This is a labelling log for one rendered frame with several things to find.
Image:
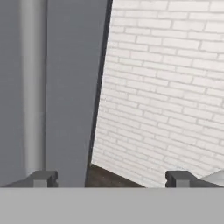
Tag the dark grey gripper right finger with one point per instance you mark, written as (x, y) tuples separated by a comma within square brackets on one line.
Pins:
[(178, 177)]

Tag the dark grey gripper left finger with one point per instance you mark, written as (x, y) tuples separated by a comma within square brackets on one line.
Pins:
[(43, 177)]

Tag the grey fridge door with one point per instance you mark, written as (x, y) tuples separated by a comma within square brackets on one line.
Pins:
[(70, 87)]

